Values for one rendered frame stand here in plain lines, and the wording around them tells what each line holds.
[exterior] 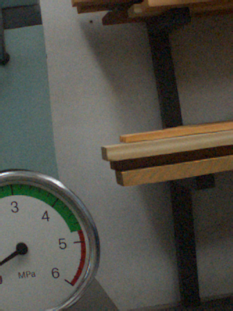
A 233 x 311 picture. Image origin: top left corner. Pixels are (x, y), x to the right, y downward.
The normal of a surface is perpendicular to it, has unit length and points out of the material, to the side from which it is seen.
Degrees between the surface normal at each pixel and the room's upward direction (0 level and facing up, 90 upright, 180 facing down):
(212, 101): 90
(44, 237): 90
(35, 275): 90
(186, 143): 90
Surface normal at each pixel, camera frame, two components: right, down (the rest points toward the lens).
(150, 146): 0.13, 0.00
